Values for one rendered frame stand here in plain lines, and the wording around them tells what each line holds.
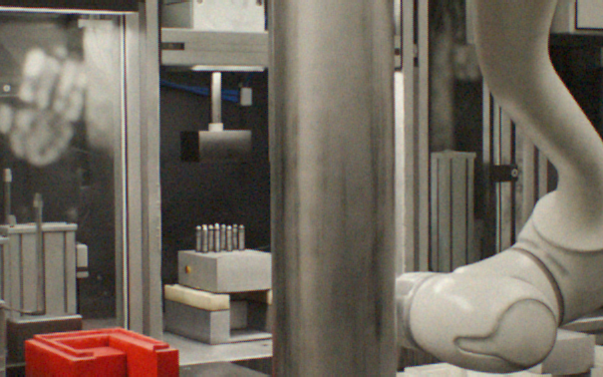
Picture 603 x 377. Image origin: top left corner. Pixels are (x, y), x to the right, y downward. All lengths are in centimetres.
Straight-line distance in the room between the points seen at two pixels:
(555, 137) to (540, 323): 20
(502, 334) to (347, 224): 37
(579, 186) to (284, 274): 46
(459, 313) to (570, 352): 44
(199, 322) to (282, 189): 84
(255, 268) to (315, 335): 85
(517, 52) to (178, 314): 88
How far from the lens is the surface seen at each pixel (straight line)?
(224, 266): 184
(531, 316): 135
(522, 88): 121
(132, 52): 164
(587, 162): 135
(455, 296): 138
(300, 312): 102
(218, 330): 183
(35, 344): 155
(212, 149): 189
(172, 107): 214
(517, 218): 197
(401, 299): 146
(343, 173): 101
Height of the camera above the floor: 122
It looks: 3 degrees down
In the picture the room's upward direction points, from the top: straight up
